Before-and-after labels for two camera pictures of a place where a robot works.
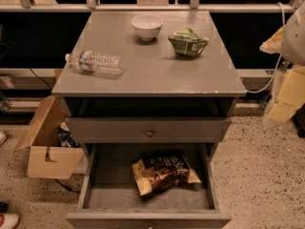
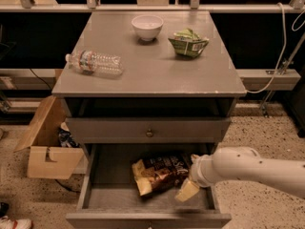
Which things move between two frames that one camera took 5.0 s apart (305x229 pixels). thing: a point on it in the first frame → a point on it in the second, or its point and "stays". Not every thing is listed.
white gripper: [294, 40] → [197, 171]
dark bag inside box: [66, 138] stays
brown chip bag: [162, 172] stays
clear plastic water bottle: [88, 62] stays
